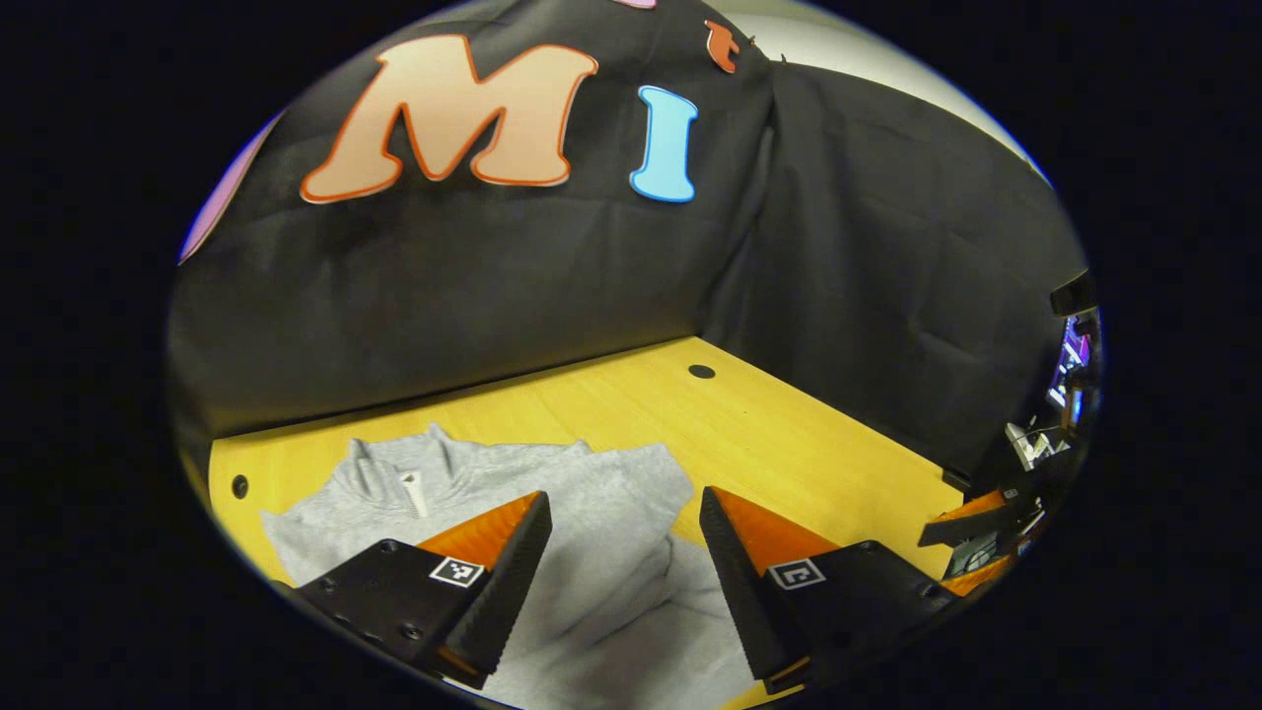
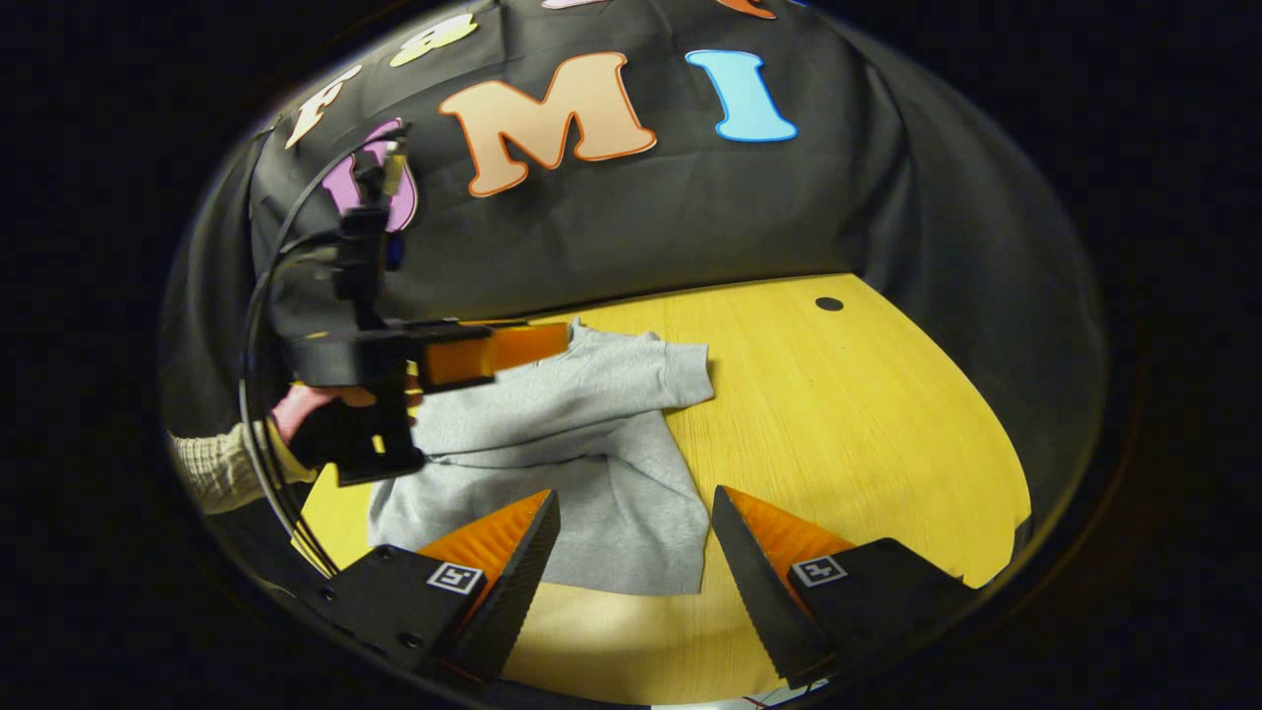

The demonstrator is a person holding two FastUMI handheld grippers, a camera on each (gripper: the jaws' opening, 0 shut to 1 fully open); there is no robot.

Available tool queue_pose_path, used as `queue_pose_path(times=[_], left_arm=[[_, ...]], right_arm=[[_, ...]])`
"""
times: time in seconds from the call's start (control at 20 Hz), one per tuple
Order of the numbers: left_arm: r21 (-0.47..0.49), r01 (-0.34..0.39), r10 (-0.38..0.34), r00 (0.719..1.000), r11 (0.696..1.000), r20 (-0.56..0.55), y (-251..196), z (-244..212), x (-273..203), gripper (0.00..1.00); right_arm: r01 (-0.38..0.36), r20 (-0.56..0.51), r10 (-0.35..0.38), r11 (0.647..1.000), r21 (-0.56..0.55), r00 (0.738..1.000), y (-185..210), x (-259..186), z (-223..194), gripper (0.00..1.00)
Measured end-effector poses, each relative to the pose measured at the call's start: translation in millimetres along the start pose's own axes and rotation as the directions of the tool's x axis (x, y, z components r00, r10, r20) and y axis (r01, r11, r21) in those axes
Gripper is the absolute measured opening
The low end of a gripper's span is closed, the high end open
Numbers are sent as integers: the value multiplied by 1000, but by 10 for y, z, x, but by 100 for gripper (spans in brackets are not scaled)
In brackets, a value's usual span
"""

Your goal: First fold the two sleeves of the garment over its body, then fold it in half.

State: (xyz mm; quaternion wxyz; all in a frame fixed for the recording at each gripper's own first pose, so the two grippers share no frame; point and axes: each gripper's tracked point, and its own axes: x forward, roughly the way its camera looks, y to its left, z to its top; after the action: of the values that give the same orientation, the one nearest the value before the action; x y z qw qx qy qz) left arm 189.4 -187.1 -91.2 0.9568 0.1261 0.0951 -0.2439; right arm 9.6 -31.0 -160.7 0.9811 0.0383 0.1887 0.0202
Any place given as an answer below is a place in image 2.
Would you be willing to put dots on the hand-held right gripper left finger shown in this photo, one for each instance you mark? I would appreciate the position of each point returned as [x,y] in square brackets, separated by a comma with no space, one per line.
[513,592]

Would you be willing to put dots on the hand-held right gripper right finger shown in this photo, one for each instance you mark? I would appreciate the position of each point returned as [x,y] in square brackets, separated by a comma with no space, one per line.
[759,592]

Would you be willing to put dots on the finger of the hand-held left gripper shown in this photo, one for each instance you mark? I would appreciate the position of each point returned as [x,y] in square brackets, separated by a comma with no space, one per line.
[493,353]

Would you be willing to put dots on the grey zip-neck sweatshirt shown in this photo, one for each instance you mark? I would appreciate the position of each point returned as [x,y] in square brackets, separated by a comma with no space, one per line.
[592,463]

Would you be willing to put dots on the black backdrop cloth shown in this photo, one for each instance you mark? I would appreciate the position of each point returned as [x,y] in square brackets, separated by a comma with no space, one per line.
[749,217]

